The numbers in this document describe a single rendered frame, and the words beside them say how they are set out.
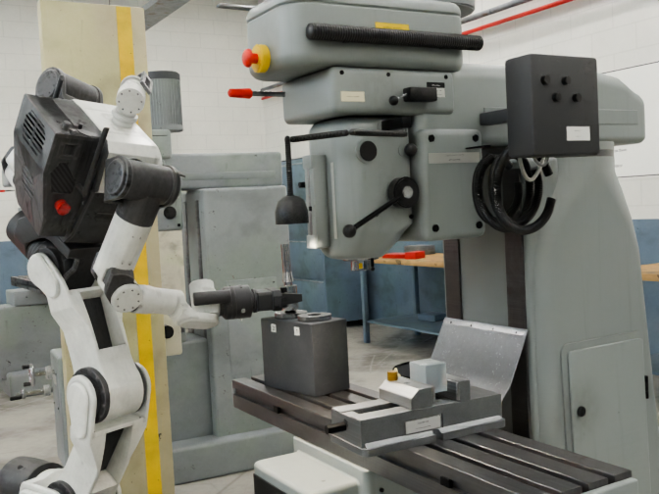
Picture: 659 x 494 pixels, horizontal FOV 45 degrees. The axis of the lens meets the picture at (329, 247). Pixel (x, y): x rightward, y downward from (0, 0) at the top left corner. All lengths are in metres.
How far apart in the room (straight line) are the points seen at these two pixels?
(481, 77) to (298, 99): 0.45
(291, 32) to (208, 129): 9.80
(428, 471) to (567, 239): 0.73
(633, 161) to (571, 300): 4.67
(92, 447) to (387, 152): 1.02
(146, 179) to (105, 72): 1.68
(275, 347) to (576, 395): 0.78
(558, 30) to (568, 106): 5.49
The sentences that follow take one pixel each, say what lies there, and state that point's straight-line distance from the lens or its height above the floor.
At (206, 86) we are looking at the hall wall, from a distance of 11.57.
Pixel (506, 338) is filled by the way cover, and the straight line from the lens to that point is 2.04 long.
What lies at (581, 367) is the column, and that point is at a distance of 2.08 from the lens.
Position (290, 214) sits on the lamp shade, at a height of 1.42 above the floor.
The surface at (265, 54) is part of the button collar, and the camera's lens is 1.77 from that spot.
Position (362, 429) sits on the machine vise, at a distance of 1.58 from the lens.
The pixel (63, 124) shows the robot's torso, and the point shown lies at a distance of 1.91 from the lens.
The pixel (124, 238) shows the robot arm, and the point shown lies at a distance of 1.89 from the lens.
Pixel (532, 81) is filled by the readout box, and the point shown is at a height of 1.67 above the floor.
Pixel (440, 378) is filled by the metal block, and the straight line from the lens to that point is 1.70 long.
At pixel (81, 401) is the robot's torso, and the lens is 2.08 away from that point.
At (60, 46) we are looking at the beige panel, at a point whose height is 2.12.
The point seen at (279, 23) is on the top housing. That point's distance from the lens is 1.74.
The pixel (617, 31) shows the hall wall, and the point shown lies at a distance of 6.86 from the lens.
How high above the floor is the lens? 1.44
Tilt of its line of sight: 3 degrees down
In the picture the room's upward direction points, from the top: 3 degrees counter-clockwise
